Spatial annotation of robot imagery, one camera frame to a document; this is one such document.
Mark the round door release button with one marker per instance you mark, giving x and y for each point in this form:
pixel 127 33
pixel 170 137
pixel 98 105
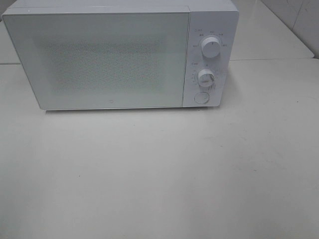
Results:
pixel 201 97

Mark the white microwave knob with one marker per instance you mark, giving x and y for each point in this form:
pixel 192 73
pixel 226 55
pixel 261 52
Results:
pixel 210 47
pixel 205 78

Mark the white microwave door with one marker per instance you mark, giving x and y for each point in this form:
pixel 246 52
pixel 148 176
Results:
pixel 102 61

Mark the white microwave oven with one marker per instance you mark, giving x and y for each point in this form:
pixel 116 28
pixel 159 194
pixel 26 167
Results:
pixel 216 18

